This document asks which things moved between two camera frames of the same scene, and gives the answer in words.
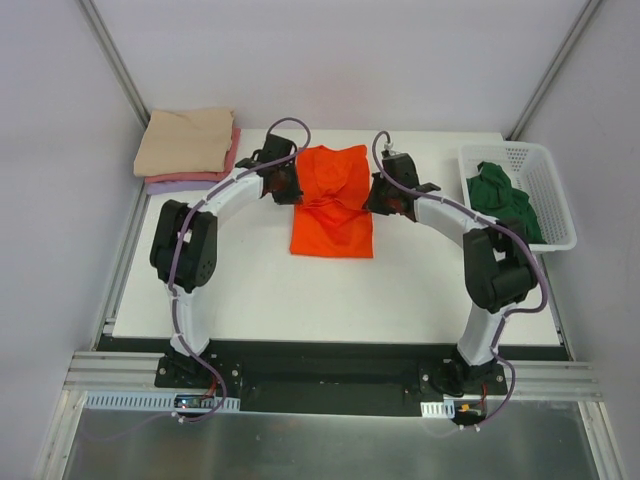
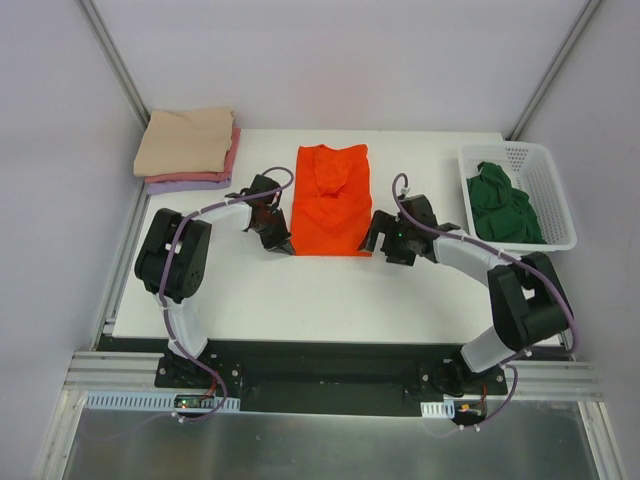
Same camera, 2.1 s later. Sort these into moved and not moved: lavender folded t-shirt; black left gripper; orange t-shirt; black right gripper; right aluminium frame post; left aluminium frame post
Moved: black left gripper; black right gripper
Not moved: orange t-shirt; left aluminium frame post; lavender folded t-shirt; right aluminium frame post
